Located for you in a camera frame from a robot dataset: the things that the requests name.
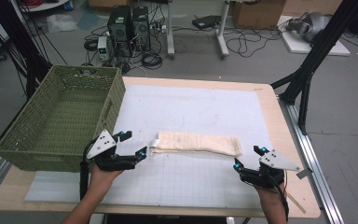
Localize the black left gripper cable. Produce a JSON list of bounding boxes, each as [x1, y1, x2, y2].
[[79, 138, 99, 200]]

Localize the green wicker basket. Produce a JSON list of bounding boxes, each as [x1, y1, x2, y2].
[[0, 64, 127, 174]]

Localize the grey headset device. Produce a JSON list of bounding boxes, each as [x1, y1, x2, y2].
[[285, 11, 332, 43]]

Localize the white power supply box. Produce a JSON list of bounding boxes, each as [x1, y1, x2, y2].
[[97, 35, 110, 63]]

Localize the small grey tag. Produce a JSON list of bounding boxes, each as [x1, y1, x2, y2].
[[296, 167, 314, 179]]

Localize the white floor board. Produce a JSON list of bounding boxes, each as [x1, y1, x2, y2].
[[278, 15, 351, 57]]

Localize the thin wooden stick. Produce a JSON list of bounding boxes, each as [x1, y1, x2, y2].
[[284, 189, 307, 215]]

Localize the person's right hand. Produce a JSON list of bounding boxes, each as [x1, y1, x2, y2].
[[255, 181, 288, 203]]

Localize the black metal stand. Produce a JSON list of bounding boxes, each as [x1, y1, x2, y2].
[[269, 0, 358, 135], [0, 0, 54, 101]]

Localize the clear plastic bag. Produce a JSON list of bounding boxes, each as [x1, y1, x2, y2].
[[46, 12, 79, 34]]

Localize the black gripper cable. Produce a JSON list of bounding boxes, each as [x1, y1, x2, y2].
[[265, 171, 291, 222], [79, 138, 99, 200]]

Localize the cardboard box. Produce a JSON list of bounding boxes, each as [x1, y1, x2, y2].
[[231, 0, 287, 31]]

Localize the black computer tower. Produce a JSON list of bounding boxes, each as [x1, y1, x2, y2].
[[106, 5, 134, 58], [131, 5, 152, 52]]

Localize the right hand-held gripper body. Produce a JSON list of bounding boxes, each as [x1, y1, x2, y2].
[[240, 149, 302, 189]]

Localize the cream folded towel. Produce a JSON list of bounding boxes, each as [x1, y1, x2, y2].
[[148, 131, 243, 158]]

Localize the loose black floor cables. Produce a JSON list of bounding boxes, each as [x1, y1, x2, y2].
[[172, 26, 283, 59]]

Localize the person's left hand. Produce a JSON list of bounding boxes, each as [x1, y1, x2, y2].
[[88, 162, 125, 195]]

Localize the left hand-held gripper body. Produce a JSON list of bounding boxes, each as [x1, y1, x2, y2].
[[85, 129, 138, 173]]

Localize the white grid mat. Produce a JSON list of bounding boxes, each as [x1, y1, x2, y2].
[[23, 84, 276, 210]]

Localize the white desk leg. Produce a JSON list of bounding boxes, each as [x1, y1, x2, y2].
[[166, 0, 176, 60], [215, 0, 231, 60]]

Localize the black flat device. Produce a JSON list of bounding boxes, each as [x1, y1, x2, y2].
[[191, 14, 222, 31]]

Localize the coiled black cable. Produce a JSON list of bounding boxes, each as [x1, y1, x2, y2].
[[141, 51, 163, 70]]

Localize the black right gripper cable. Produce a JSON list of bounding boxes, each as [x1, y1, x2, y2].
[[265, 171, 291, 222]]

